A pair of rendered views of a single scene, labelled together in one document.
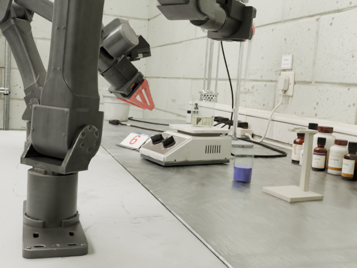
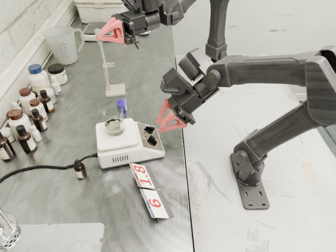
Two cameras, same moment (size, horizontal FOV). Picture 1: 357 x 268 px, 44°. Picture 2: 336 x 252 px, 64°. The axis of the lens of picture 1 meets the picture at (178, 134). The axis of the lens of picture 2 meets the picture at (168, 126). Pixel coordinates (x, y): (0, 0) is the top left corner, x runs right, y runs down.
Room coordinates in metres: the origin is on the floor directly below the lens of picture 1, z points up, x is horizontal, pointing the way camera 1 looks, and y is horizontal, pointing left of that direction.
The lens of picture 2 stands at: (1.66, 0.28, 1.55)
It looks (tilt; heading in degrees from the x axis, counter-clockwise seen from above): 42 degrees down; 198
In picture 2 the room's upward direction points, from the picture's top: straight up
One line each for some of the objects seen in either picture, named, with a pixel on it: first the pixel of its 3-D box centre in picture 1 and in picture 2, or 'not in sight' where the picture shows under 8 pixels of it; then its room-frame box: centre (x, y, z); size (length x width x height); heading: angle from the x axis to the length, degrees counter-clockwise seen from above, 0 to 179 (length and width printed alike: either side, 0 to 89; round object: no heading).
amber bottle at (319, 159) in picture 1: (320, 153); (38, 119); (1.11, -0.37, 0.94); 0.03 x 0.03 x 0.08
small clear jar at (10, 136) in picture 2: not in sight; (7, 135); (1.20, -0.43, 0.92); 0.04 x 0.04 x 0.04
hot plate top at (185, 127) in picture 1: (198, 128); (116, 133); (1.13, -0.05, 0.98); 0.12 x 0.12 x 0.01; 32
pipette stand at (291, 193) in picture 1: (295, 161); (113, 77); (0.82, -0.22, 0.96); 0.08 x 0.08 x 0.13; 27
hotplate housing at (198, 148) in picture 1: (189, 145); (126, 142); (1.12, -0.03, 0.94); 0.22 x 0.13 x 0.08; 122
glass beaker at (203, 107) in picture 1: (203, 112); (112, 121); (1.13, -0.06, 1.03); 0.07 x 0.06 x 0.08; 121
